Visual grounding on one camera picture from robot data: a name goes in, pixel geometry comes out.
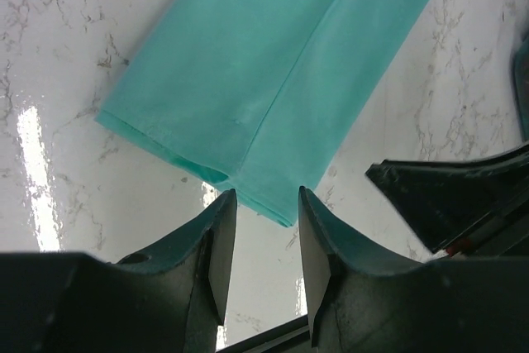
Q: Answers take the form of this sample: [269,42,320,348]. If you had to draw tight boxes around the teal t shirt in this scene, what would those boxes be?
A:
[97,0,429,227]

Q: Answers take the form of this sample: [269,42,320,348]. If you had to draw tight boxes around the translucent blue plastic basket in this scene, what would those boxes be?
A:
[512,37,529,141]

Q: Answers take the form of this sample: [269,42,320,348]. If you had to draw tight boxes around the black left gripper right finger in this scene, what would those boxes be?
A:
[298,188,528,352]

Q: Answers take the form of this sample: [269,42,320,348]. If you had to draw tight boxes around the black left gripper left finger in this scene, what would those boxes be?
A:
[1,190,237,352]

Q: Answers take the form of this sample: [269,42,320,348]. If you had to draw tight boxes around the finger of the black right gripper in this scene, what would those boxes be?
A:
[365,145,528,254]

